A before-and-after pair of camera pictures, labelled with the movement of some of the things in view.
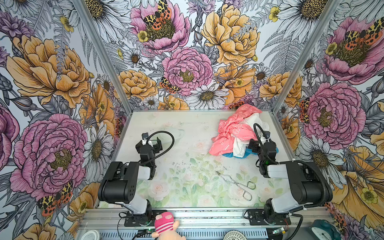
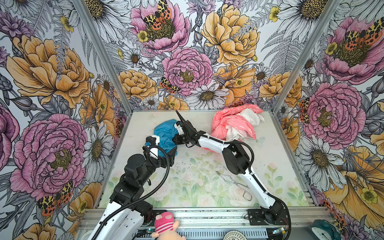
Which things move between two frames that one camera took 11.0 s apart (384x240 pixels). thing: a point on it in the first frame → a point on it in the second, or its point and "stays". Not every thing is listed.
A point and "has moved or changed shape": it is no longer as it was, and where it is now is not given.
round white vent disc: [234, 235] stays
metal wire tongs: [250, 185] stays
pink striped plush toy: [165, 227] stays
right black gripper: [255, 146] → [177, 142]
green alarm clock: [323, 229] stays
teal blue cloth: [249, 153] has moved or changed shape
